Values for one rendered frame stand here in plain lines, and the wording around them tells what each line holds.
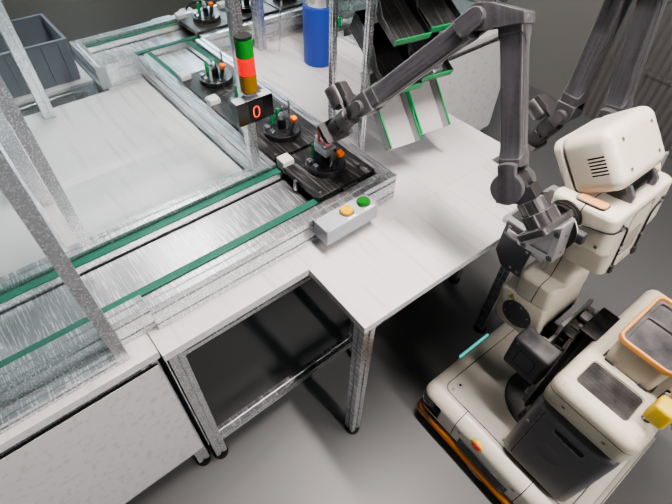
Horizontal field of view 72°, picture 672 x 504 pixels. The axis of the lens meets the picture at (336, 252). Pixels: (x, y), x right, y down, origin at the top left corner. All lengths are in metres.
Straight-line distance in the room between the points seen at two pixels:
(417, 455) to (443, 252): 0.93
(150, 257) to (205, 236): 0.17
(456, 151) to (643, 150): 0.83
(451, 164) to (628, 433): 1.05
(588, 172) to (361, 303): 0.67
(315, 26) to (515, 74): 1.39
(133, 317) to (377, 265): 0.71
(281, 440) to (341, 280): 0.90
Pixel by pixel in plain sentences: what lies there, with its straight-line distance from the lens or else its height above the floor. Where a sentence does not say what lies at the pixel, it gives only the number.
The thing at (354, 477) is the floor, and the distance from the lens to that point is 2.02.
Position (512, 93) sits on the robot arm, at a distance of 1.15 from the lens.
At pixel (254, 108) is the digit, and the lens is 1.44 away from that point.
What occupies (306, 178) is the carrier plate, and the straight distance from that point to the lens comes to 1.55.
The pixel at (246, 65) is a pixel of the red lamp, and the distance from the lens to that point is 1.38.
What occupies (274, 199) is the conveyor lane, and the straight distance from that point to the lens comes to 1.56.
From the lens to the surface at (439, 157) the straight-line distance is 1.89.
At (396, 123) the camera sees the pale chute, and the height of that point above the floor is 1.05.
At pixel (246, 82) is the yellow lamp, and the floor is 1.30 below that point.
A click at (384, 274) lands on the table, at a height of 0.86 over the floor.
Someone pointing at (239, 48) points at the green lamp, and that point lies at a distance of 1.36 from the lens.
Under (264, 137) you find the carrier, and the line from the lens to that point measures 1.75.
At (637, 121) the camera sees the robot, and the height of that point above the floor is 1.38.
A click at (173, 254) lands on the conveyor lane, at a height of 0.92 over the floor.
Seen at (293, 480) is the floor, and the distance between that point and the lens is 2.02.
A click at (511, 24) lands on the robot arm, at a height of 1.56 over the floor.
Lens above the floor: 1.95
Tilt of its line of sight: 48 degrees down
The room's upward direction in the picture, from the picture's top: 2 degrees clockwise
